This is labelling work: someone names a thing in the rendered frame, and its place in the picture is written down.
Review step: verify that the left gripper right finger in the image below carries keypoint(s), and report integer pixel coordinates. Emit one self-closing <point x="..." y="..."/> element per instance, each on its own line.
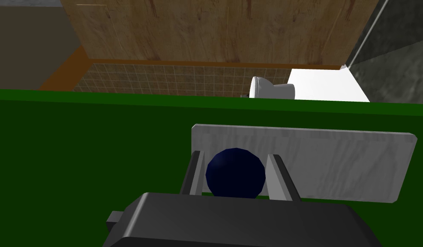
<point x="280" y="181"/>

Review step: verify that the dark blue round door knob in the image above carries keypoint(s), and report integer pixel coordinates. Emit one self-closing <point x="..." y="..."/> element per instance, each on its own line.
<point x="235" y="173"/>

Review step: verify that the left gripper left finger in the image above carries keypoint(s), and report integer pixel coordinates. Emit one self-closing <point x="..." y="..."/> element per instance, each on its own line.
<point x="194" y="175"/>

